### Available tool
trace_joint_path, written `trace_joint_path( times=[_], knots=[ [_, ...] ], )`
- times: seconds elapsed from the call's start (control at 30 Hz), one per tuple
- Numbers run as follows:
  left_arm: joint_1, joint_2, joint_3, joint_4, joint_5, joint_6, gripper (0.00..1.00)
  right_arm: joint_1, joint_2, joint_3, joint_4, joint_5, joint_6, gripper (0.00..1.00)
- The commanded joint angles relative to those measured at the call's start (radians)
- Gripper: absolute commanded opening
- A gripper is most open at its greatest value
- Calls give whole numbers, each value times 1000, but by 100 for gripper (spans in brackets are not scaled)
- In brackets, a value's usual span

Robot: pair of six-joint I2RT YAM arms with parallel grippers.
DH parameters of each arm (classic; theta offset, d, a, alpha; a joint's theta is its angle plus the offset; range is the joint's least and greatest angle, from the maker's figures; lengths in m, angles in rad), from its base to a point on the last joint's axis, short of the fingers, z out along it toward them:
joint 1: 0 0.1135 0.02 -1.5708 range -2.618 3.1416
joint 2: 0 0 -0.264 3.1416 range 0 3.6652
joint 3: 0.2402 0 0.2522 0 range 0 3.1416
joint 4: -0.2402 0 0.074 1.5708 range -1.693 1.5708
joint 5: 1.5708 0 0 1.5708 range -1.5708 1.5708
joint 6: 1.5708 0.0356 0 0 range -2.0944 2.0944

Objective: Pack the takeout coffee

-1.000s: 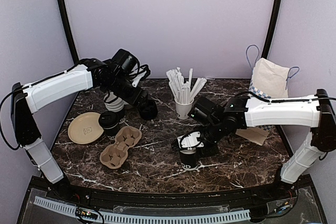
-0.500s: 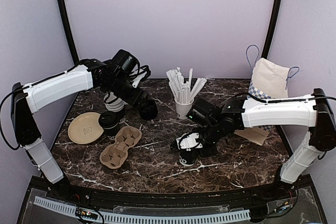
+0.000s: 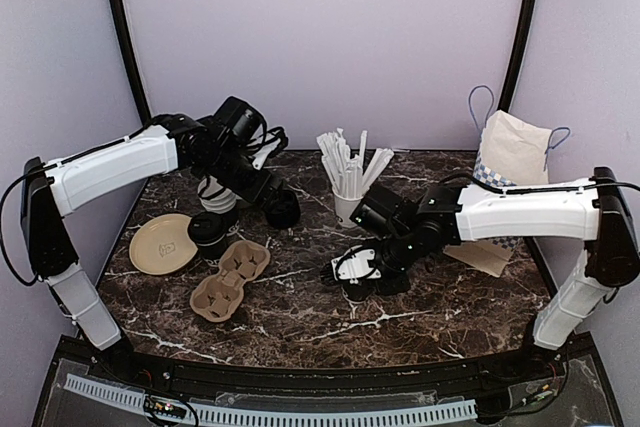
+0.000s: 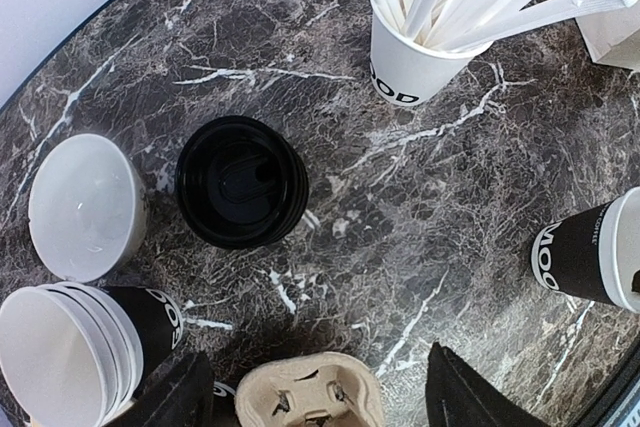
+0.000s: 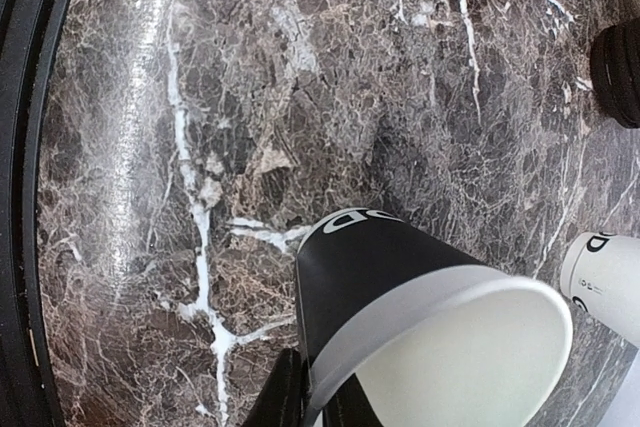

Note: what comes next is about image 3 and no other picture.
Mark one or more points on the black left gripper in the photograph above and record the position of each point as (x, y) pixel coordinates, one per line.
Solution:
(260, 191)

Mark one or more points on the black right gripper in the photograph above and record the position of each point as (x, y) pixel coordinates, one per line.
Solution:
(398, 285)

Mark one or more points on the stack of paper cups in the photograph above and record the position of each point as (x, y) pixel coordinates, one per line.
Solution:
(219, 200)

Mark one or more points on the black paper coffee cup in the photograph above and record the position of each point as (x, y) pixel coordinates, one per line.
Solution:
(357, 292)

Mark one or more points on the stack of black lids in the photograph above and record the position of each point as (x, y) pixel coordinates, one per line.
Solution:
(284, 212)

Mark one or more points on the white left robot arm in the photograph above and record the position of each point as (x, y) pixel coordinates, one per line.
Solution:
(230, 149)

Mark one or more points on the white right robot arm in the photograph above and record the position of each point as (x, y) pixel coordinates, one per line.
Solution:
(591, 209)

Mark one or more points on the white cup holding straws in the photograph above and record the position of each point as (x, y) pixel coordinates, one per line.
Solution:
(344, 208)

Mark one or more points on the bundle of wrapped straws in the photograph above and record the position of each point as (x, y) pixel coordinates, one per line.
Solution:
(348, 174)

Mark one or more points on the beige round plate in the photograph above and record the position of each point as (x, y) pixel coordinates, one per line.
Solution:
(162, 245)

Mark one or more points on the brown pulp cup carrier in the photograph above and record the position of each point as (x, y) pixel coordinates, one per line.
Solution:
(218, 296)

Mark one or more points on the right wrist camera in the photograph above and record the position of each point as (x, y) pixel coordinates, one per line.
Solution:
(383, 213)

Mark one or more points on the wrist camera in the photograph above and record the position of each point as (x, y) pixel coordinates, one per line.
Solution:
(240, 118)
(383, 213)

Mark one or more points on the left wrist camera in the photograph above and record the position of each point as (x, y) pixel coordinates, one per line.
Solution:
(240, 118)

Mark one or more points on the black front rail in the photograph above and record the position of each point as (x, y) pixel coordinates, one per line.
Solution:
(482, 375)

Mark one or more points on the white slotted cable duct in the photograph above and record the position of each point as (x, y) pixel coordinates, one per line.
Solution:
(246, 410)

